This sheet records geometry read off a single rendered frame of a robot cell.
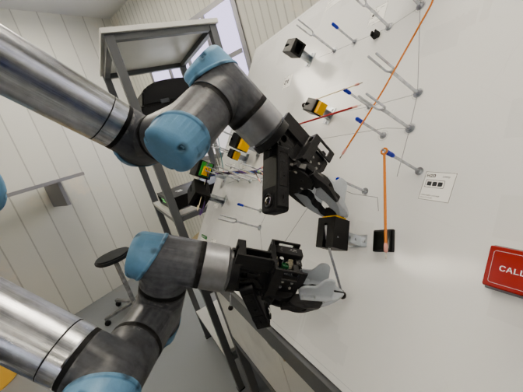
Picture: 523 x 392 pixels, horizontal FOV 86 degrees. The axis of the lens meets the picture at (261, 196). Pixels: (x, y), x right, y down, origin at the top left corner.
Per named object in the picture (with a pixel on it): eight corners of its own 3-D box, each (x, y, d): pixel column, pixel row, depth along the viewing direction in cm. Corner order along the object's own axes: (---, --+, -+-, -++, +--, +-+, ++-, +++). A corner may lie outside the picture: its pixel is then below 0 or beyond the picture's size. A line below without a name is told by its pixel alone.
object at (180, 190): (173, 212, 134) (168, 199, 132) (159, 204, 164) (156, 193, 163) (233, 188, 148) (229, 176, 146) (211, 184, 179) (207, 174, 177)
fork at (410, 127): (415, 123, 52) (368, 87, 45) (414, 132, 52) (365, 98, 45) (406, 124, 54) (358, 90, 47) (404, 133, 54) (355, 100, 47)
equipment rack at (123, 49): (238, 394, 153) (98, 27, 107) (203, 336, 206) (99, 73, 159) (308, 341, 175) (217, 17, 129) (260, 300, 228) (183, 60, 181)
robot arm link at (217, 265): (194, 299, 44) (201, 262, 51) (224, 303, 45) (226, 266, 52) (203, 264, 40) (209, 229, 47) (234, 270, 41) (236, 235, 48)
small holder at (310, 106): (319, 104, 80) (300, 92, 76) (338, 109, 72) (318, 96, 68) (311, 120, 81) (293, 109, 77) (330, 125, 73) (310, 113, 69)
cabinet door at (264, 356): (300, 423, 92) (268, 324, 82) (232, 336, 139) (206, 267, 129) (304, 419, 92) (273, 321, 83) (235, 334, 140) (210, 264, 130)
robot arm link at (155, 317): (107, 365, 42) (114, 306, 39) (143, 313, 53) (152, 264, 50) (156, 379, 42) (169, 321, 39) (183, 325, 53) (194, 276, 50)
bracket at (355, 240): (347, 246, 58) (330, 242, 55) (348, 235, 58) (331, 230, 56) (366, 247, 54) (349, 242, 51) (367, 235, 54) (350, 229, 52)
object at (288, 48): (300, 54, 97) (280, 39, 92) (318, 52, 88) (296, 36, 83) (294, 67, 98) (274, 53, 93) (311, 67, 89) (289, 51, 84)
